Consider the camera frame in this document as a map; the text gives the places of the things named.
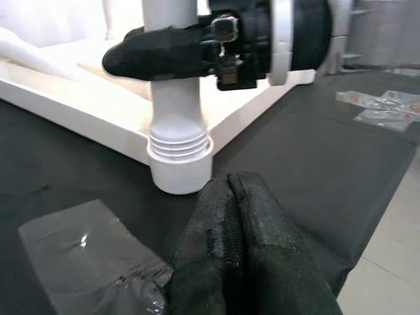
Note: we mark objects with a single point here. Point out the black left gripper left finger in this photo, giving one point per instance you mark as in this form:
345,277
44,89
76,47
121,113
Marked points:
206,262

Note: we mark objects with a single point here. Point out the black tablecloth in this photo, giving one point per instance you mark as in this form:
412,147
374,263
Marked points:
311,147

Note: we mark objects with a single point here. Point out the white plastic children table top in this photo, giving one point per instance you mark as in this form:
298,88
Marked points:
82,111

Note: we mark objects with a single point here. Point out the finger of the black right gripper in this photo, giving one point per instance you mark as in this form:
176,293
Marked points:
157,55

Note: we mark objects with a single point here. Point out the white plastic table leg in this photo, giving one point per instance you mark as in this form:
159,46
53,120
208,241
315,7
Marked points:
111,19
26,49
177,108

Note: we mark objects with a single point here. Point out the clear tape strip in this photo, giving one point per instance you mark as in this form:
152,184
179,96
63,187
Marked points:
82,249

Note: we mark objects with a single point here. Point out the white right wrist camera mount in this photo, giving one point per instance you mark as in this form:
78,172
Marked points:
280,49

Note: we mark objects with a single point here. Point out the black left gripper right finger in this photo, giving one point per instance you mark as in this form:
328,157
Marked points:
279,269

